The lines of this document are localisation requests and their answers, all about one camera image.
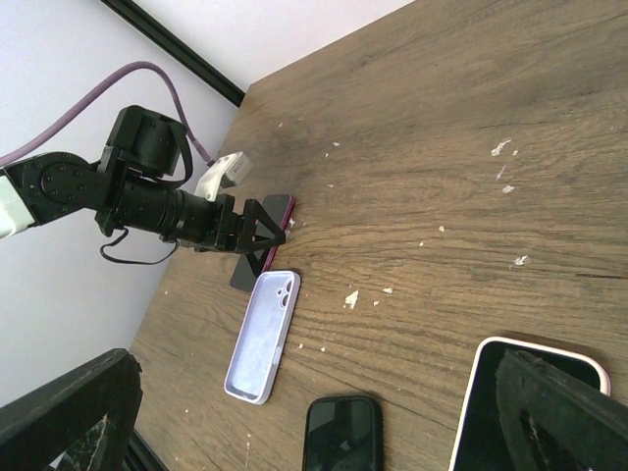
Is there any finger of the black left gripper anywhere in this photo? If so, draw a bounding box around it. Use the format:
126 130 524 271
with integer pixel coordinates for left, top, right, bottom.
244 245 279 268
242 199 286 245

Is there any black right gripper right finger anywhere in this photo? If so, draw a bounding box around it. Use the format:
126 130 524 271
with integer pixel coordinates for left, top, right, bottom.
496 351 627 470

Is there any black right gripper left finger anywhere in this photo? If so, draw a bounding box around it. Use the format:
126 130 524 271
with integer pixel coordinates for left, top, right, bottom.
1 348 142 470

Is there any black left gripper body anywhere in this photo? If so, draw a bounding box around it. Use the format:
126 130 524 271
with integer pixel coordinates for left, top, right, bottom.
206 193 253 254

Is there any dark red smartphone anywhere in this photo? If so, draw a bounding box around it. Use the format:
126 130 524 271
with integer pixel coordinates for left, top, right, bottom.
229 193 297 291

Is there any pink phone case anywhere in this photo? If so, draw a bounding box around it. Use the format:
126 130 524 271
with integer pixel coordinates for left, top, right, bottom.
448 337 610 470

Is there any blue smartphone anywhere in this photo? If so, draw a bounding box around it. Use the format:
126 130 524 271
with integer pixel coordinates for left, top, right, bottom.
448 337 611 470

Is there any lavender phone case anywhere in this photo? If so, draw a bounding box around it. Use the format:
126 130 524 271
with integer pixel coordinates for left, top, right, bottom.
224 271 300 405

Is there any black phone case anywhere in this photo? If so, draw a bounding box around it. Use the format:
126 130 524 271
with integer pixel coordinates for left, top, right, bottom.
302 395 384 471

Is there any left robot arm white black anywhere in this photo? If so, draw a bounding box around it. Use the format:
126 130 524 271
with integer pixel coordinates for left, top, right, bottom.
1 105 286 268

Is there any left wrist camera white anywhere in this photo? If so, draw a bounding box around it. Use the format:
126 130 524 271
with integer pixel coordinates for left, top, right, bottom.
194 151 252 202

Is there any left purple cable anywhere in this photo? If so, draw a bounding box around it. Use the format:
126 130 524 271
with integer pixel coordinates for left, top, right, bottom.
0 61 217 168

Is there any left black frame post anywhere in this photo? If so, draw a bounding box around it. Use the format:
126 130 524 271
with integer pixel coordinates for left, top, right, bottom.
101 0 245 108

